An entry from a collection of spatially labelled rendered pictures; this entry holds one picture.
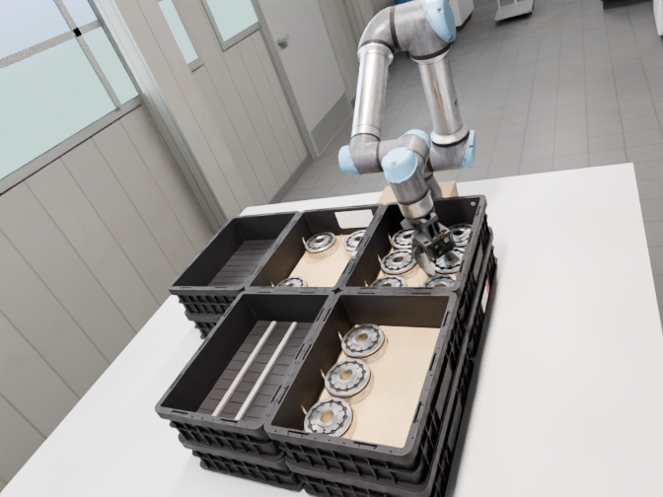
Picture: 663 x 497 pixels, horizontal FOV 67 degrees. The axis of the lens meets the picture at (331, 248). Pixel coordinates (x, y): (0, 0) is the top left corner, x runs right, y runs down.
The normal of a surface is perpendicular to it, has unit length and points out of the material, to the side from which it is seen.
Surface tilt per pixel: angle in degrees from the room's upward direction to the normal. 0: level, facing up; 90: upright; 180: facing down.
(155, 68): 90
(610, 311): 0
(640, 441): 0
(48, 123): 90
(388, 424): 0
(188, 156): 90
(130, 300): 90
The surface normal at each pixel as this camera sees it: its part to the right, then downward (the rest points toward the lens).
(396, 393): -0.32, -0.79
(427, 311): -0.37, 0.61
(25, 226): 0.88, -0.05
